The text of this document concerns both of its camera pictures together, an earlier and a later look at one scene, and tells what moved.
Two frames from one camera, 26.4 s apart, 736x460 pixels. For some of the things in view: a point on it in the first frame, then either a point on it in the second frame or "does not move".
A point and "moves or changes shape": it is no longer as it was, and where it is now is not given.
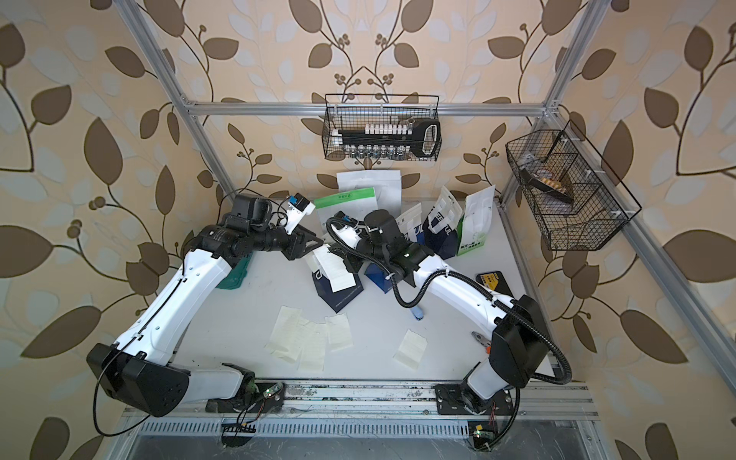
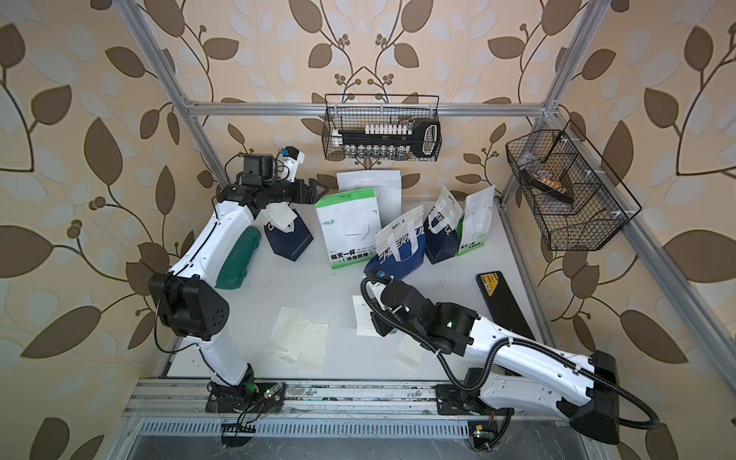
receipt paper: [338, 332] → [364, 324]
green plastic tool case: [237, 274] does not move
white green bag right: [474, 224] does not move
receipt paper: [411, 349] does not move
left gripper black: [294, 247] → [308, 196]
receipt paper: [312, 356] does not move
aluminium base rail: [370, 401] does not move
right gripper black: [350, 255] → [381, 324]
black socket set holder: [374, 141] does not move
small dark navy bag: [338, 299] moves or changes shape
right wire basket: [576, 198] does not move
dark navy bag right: [440, 228] does not move
